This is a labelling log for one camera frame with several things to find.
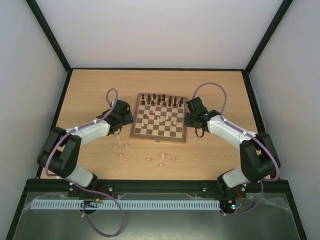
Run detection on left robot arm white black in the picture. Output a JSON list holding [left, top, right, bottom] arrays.
[[37, 100, 133, 188]]

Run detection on dark queen back row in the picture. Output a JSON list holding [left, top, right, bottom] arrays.
[[157, 94, 162, 102]]

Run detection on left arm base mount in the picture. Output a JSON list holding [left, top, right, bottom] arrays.
[[68, 180, 110, 199]]

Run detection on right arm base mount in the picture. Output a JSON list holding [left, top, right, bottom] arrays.
[[201, 180, 246, 199]]

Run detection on light blue cable duct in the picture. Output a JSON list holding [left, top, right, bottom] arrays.
[[30, 199, 221, 211]]

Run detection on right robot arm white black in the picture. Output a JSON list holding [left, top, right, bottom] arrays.
[[184, 97, 281, 196]]

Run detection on black aluminium frame rail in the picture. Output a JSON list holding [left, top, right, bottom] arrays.
[[24, 178, 291, 195]]

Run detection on wooden chess board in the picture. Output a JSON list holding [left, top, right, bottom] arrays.
[[130, 92, 188, 144]]

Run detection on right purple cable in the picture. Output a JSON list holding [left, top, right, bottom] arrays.
[[192, 82, 281, 216]]

